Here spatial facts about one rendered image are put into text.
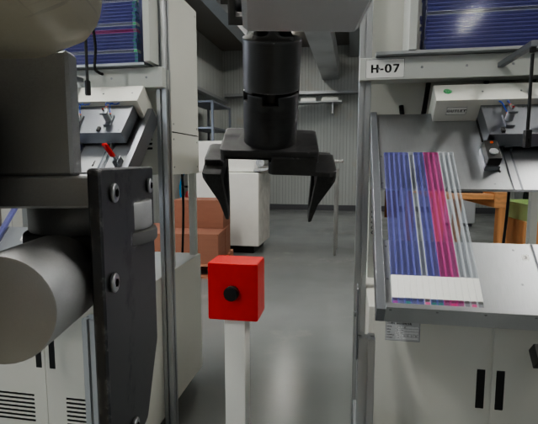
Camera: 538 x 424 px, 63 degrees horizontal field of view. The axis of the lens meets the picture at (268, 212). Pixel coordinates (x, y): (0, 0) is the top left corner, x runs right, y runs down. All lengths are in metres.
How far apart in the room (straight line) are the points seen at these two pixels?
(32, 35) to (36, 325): 0.11
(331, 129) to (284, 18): 9.54
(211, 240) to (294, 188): 5.98
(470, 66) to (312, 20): 1.36
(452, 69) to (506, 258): 0.63
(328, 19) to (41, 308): 0.16
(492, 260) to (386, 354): 0.45
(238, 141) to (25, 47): 0.29
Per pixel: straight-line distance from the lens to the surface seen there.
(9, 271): 0.20
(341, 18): 0.19
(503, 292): 1.13
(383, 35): 1.69
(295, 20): 0.19
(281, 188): 9.83
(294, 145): 0.46
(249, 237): 5.01
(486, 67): 1.55
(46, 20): 0.19
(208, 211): 4.30
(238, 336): 1.26
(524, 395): 1.55
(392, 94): 1.65
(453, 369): 1.47
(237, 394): 1.33
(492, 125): 1.42
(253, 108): 0.44
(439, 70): 1.52
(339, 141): 9.70
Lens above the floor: 1.05
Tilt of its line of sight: 6 degrees down
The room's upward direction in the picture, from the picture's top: straight up
